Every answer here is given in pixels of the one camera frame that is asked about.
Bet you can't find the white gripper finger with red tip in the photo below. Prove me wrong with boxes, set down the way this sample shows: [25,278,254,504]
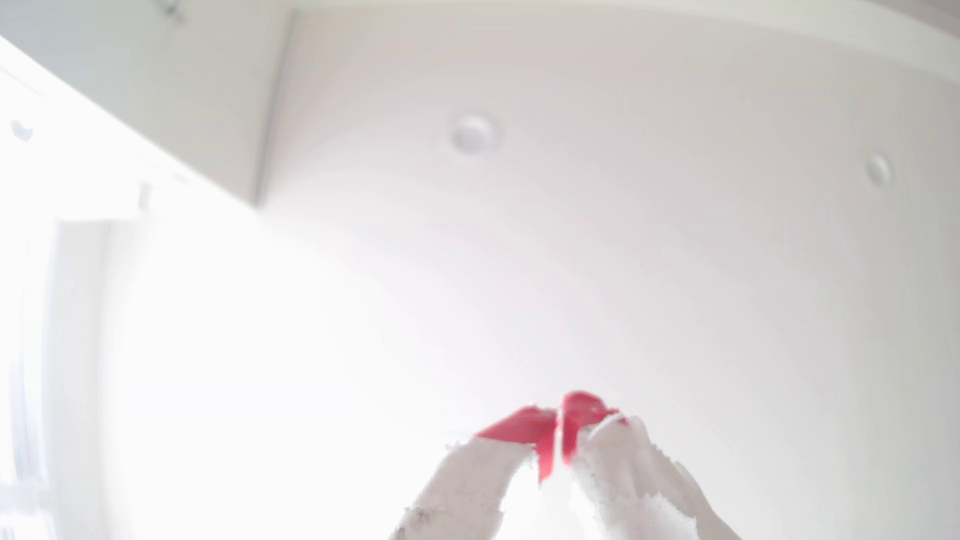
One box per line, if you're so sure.
[559,390,744,540]
[390,405,561,540]

